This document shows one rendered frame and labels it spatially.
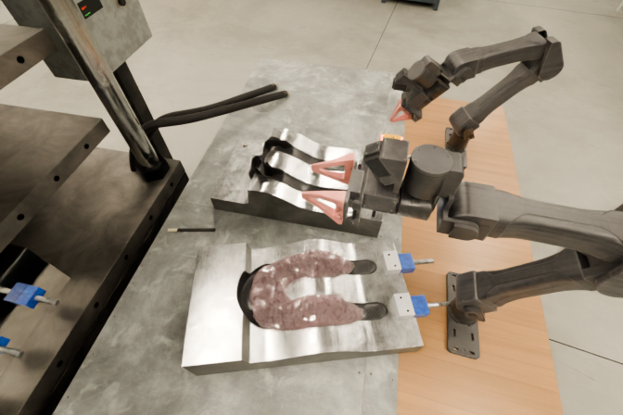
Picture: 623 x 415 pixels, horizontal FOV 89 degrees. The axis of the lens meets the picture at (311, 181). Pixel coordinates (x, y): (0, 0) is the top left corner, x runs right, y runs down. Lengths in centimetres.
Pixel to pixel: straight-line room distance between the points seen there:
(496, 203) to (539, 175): 207
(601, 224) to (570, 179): 211
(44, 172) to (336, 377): 83
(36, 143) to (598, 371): 227
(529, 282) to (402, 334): 28
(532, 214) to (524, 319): 48
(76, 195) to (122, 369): 60
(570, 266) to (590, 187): 206
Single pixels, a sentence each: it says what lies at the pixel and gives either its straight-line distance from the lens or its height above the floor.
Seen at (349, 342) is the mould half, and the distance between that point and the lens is 76.
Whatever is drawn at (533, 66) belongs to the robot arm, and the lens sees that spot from 114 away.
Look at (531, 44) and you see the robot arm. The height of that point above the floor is 120.
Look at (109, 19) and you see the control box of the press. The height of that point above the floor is 119.
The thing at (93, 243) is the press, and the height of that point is 79.
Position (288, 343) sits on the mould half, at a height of 88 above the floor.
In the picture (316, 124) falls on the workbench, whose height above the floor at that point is 80.
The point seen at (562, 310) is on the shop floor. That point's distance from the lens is 209.
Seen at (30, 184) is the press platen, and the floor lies 104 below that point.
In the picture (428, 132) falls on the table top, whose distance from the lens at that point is 130.
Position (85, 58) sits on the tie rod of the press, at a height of 122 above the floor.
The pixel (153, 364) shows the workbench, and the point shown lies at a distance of 90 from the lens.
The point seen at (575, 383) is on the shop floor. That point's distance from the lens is 199.
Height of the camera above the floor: 161
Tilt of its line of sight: 51 degrees down
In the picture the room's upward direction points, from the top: straight up
